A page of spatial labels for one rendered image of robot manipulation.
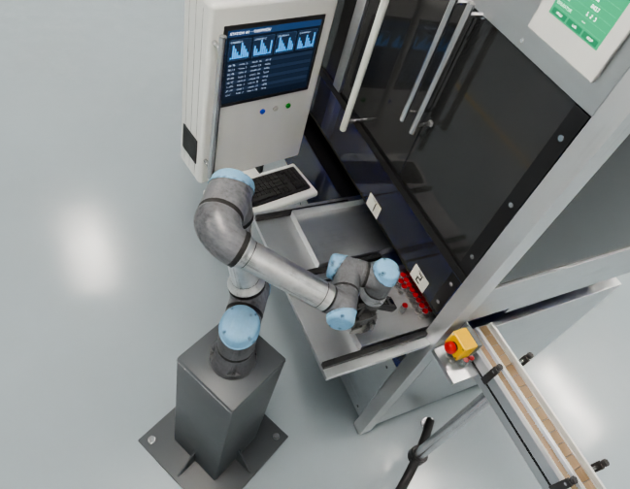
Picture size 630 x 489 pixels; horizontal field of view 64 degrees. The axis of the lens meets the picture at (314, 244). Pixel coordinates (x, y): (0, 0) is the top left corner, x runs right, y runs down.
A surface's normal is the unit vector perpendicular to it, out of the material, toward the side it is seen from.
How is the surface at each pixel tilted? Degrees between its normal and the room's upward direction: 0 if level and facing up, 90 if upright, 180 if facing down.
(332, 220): 0
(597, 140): 90
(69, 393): 0
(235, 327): 7
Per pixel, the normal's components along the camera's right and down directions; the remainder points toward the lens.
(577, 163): -0.89, 0.18
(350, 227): 0.22, -0.62
